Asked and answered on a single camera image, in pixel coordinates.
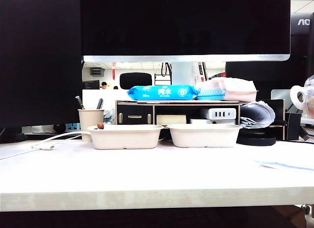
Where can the AOC monitor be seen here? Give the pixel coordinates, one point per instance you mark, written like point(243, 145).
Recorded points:
point(303, 22)

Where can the beige paper cup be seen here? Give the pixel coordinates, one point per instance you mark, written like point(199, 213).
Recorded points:
point(88, 120)

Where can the rolled paper stack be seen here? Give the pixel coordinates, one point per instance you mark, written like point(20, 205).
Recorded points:
point(257, 115)

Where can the caster wheel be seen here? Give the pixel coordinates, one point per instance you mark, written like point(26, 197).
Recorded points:
point(306, 209)

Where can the silver-bezel monitor with stand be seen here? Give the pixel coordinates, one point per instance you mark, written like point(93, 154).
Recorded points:
point(184, 24)

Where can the black item in cup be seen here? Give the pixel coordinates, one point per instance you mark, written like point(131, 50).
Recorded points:
point(99, 104)

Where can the brown cardboard box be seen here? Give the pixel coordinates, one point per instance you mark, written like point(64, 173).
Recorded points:
point(287, 215)

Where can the white office partition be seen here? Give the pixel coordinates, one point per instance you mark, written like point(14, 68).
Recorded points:
point(110, 97)

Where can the black organizer drawer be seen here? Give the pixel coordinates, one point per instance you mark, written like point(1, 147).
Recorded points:
point(135, 111)

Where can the pen with silver tip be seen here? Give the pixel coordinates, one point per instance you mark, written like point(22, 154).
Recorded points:
point(79, 101)

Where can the pink tissue pack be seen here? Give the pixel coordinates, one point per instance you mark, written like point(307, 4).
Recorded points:
point(235, 90)

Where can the black round base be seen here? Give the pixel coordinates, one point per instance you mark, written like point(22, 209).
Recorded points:
point(255, 140)

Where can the large black monitor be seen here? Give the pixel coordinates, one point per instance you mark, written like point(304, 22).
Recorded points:
point(36, 53)

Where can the beige paper pulp box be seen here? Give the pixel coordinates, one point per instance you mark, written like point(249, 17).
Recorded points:
point(122, 139)
point(203, 137)

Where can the dark background screen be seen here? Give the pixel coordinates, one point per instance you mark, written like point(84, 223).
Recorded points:
point(90, 84)

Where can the white flat device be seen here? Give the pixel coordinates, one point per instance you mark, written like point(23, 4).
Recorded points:
point(200, 121)

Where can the beige sticky note box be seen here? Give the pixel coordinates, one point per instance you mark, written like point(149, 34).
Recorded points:
point(171, 119)

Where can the white USB hub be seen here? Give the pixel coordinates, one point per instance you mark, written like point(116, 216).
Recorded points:
point(220, 113)

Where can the blue wet wipes pack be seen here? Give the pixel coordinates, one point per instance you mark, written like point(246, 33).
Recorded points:
point(162, 92)

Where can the grey metal stand panel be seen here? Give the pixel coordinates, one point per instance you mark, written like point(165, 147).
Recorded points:
point(279, 97)

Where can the power strip with blue socket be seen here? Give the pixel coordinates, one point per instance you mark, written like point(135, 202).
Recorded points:
point(72, 126)

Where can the grey wall box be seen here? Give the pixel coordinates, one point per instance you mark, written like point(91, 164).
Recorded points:
point(96, 71)

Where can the wooden desk organizer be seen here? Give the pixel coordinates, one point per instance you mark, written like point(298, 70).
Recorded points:
point(196, 104)

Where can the black chair headrest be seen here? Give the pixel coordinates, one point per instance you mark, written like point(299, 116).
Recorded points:
point(135, 80)

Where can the white tape roll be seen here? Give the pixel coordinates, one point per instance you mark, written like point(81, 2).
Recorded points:
point(295, 97)

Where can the red hanging ornament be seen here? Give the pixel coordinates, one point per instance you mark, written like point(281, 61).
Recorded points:
point(113, 70)

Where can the person in white shirt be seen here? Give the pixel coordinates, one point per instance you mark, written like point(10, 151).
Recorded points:
point(104, 85)

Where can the panda doll with basketball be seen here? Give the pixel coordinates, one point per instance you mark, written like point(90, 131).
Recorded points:
point(100, 126)

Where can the clear plastic bag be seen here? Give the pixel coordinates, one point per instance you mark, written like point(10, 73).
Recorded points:
point(309, 90)

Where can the white shelf board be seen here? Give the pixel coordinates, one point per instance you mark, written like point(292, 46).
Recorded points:
point(307, 121)

